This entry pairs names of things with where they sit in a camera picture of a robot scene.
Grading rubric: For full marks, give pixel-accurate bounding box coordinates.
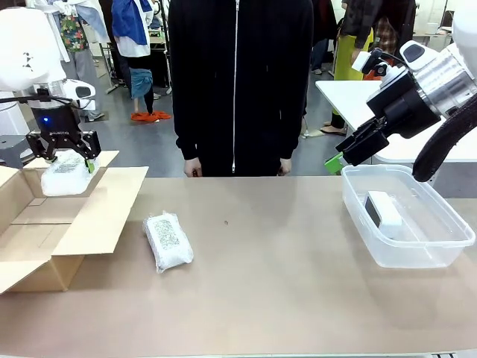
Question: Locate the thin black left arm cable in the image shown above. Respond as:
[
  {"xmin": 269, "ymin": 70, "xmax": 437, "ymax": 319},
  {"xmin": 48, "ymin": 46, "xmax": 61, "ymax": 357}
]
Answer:
[{"xmin": 0, "ymin": 87, "xmax": 81, "ymax": 110}]

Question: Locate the person's right hand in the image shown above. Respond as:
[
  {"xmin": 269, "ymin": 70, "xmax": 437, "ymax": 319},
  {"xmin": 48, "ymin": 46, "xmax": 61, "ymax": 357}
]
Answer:
[{"xmin": 183, "ymin": 157, "xmax": 203, "ymax": 178}]

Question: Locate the orange cloth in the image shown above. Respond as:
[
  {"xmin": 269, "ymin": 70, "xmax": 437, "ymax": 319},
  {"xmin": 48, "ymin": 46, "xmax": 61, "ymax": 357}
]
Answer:
[{"xmin": 130, "ymin": 109, "xmax": 172, "ymax": 124}]

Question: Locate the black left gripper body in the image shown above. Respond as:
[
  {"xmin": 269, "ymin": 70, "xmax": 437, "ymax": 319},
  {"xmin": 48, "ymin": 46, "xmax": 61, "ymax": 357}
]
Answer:
[{"xmin": 25, "ymin": 106, "xmax": 101, "ymax": 151}]

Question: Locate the white background table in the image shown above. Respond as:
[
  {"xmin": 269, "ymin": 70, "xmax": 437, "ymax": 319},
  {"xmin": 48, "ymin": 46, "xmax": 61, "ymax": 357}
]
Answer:
[{"xmin": 315, "ymin": 79, "xmax": 477, "ymax": 183}]

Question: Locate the open brown cardboard box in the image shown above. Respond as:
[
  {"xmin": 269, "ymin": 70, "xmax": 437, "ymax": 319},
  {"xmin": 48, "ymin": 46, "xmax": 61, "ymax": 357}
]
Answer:
[{"xmin": 0, "ymin": 150, "xmax": 150, "ymax": 295}]

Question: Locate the person in black hoodie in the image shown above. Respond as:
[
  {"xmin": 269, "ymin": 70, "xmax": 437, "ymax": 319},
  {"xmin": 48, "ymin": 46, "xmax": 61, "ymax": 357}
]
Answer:
[{"xmin": 167, "ymin": 0, "xmax": 315, "ymax": 178}]

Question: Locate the bubble-wrapped clock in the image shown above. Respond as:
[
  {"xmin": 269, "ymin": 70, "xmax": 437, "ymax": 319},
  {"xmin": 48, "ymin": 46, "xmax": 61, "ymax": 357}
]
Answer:
[
  {"xmin": 142, "ymin": 211, "xmax": 195, "ymax": 275},
  {"xmin": 40, "ymin": 148, "xmax": 102, "ymax": 198}
]

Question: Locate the cart with green box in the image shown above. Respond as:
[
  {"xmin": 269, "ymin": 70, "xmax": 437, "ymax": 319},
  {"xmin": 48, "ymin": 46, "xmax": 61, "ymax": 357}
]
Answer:
[{"xmin": 148, "ymin": 28, "xmax": 171, "ymax": 90}]

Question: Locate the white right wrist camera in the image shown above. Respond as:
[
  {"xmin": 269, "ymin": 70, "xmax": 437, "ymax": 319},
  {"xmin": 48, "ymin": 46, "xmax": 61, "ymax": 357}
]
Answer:
[{"xmin": 350, "ymin": 48, "xmax": 389, "ymax": 76}]

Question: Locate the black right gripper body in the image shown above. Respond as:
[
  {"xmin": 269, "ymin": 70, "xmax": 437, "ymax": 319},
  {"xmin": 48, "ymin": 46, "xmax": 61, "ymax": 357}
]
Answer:
[{"xmin": 366, "ymin": 69, "xmax": 443, "ymax": 139}]

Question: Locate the person in blue jeans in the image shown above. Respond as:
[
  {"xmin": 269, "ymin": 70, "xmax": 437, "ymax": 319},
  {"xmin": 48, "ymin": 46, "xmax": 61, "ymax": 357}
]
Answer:
[{"xmin": 310, "ymin": 37, "xmax": 336, "ymax": 76}]

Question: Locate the small white black box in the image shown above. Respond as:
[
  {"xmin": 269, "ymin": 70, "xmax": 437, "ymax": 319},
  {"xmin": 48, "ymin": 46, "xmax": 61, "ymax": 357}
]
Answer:
[{"xmin": 363, "ymin": 189, "xmax": 404, "ymax": 240}]

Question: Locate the clear plastic container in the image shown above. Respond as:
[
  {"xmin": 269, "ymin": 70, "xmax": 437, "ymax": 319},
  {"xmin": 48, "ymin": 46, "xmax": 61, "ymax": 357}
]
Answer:
[{"xmin": 341, "ymin": 163, "xmax": 477, "ymax": 269}]

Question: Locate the person in yellow apron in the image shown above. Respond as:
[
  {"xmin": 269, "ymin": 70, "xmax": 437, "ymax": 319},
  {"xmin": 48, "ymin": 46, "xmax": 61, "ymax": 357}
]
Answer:
[{"xmin": 320, "ymin": 0, "xmax": 417, "ymax": 137}]

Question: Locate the figure in blue white jacket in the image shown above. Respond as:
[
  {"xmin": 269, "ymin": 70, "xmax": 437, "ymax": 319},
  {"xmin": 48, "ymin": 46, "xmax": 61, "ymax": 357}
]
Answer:
[{"xmin": 110, "ymin": 0, "xmax": 156, "ymax": 116}]

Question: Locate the mannequin with floral shirt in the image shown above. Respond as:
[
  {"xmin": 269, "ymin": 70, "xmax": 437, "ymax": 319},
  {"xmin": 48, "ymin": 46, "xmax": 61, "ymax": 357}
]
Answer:
[{"xmin": 35, "ymin": 0, "xmax": 112, "ymax": 123}]

